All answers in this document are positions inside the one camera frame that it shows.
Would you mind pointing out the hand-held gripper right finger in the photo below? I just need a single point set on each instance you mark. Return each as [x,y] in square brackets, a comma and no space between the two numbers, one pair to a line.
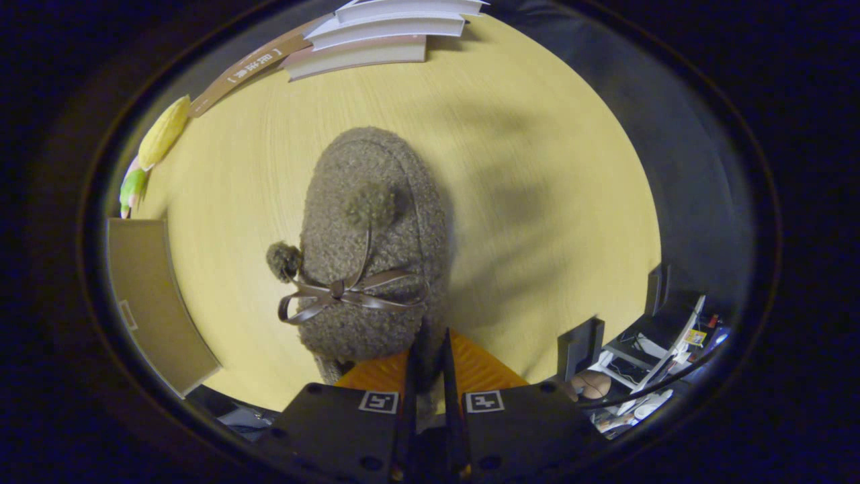
[451,396]

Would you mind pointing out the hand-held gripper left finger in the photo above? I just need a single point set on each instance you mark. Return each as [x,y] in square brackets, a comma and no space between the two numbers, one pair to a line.
[415,393]

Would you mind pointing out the brown fuzzy slipper shoe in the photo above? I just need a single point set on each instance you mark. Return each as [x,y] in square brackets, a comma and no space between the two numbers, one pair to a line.
[376,202]

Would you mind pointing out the beige fabric storage box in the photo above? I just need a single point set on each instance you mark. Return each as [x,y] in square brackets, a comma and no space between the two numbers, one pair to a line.
[151,302]

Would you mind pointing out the black panel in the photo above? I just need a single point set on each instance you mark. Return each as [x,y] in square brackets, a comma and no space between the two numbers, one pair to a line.
[579,346]

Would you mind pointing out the brown ball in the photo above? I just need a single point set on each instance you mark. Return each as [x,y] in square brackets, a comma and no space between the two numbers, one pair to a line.
[591,385]

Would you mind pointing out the white slanted board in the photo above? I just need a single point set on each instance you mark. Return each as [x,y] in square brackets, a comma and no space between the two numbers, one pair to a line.
[675,349]

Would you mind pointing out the green and pink plush toy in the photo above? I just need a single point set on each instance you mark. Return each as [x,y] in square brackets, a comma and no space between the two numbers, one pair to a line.
[133,185]

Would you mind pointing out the yellow macaron plush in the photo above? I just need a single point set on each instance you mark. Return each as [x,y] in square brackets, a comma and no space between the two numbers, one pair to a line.
[164,131]

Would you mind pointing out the brown book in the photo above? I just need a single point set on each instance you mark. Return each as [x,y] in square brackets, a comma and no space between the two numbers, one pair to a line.
[255,67]

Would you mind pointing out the white book with portrait cover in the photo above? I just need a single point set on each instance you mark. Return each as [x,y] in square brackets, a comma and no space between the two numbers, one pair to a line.
[410,8]

